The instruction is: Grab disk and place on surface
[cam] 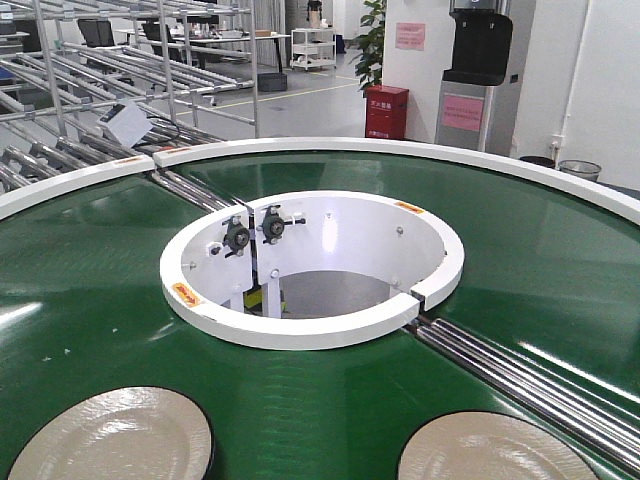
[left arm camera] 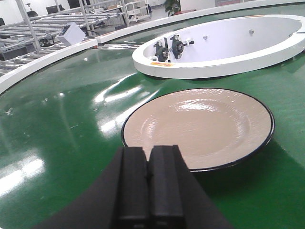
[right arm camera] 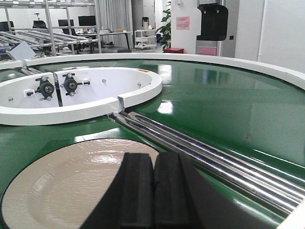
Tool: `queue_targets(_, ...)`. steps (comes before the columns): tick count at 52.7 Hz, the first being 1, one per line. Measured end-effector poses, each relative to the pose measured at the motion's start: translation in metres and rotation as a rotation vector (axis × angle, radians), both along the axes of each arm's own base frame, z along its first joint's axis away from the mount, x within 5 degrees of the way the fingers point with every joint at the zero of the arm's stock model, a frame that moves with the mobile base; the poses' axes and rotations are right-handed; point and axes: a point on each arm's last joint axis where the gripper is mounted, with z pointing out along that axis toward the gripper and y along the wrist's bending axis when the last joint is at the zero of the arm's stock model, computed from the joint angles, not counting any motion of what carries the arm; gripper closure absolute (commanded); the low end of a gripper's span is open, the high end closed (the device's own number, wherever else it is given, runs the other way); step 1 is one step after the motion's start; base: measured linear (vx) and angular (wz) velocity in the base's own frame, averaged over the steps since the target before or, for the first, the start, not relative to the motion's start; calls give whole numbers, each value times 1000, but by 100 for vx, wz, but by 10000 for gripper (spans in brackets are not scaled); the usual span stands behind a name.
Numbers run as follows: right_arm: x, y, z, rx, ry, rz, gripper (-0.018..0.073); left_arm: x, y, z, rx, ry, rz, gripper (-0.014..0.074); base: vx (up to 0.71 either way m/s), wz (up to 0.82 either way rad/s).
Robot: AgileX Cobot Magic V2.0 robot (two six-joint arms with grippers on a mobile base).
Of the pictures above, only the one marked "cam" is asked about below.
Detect beige plate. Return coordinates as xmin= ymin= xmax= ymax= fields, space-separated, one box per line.
xmin=7 ymin=386 xmax=215 ymax=479
xmin=397 ymin=411 xmax=596 ymax=479

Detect red fire equipment box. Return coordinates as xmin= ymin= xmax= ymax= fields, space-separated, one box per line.
xmin=365 ymin=85 xmax=409 ymax=140

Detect green potted plant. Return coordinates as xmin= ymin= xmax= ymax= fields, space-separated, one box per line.
xmin=352 ymin=0 xmax=387 ymax=95

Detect white control box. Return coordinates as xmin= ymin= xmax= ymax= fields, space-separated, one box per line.
xmin=97 ymin=100 xmax=152 ymax=147

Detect black water dispenser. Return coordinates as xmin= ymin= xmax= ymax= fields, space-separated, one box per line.
xmin=442 ymin=0 xmax=513 ymax=86

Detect white outer conveyor rim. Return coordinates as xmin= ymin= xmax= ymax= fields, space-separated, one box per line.
xmin=1 ymin=137 xmax=639 ymax=224

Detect metal roller rack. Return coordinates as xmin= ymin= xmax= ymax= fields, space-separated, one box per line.
xmin=1 ymin=1 xmax=257 ymax=193

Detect steel conveyor rollers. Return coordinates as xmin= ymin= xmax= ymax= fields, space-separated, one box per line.
xmin=405 ymin=316 xmax=639 ymax=476

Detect white inner conveyor ring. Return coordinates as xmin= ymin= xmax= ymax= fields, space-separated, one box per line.
xmin=159 ymin=189 xmax=466 ymax=351

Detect wire mesh waste bin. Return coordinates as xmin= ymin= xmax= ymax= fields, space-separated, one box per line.
xmin=558 ymin=160 xmax=602 ymax=182

